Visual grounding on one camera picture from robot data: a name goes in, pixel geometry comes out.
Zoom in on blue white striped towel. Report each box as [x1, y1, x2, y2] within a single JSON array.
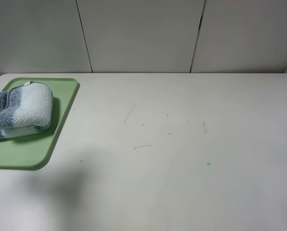
[[0, 81, 53, 140]]

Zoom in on green plastic tray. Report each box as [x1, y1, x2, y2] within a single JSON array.
[[0, 77, 80, 170]]

